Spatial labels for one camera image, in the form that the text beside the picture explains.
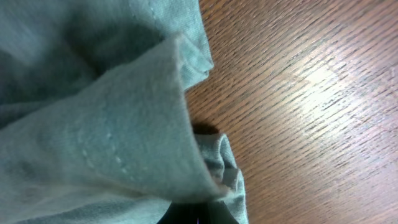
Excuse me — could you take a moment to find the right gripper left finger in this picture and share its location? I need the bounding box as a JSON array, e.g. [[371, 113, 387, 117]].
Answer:
[[157, 203, 211, 224]]

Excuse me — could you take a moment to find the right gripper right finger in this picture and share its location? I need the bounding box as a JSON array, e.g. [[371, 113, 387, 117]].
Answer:
[[208, 202, 238, 224]]

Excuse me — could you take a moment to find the light blue t-shirt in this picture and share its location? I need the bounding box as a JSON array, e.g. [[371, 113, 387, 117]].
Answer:
[[1, 0, 248, 223]]

